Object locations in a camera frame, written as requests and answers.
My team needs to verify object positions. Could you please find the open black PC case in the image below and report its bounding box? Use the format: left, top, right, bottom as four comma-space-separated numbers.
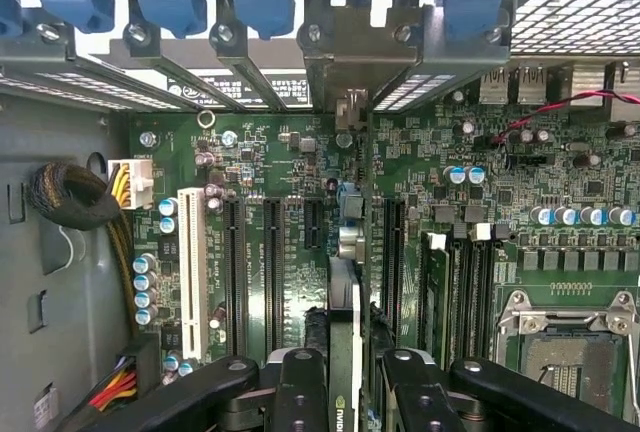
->
0, 0, 640, 432

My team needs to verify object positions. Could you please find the black braided power cable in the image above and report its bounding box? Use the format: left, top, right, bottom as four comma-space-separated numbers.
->
27, 160, 136, 338

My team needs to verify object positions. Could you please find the white expansion slot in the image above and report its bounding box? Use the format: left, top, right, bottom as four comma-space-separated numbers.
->
177, 186, 209, 361

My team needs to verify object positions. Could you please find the silver rear port block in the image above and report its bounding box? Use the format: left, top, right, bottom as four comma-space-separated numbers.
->
567, 60, 640, 123
478, 65, 549, 106

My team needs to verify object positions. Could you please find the green motherboard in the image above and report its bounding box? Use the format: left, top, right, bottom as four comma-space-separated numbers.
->
127, 59, 640, 432

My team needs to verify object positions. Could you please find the red and black twisted wire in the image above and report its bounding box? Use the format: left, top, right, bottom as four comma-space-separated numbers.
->
492, 90, 640, 146

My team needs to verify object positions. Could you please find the coloured power wire bundle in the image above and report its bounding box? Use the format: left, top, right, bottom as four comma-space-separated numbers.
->
88, 351, 139, 412

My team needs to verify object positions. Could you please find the CPU socket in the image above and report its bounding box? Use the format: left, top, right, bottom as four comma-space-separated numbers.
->
494, 289, 640, 423

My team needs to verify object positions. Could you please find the white power connector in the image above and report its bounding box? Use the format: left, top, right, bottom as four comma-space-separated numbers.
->
106, 156, 155, 212

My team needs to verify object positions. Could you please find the black RAM slot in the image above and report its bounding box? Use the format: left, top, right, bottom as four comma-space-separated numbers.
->
482, 224, 512, 353
449, 221, 470, 368
467, 222, 494, 368

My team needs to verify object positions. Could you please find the short black expansion slot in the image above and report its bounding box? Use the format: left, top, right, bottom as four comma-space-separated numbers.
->
303, 197, 324, 251

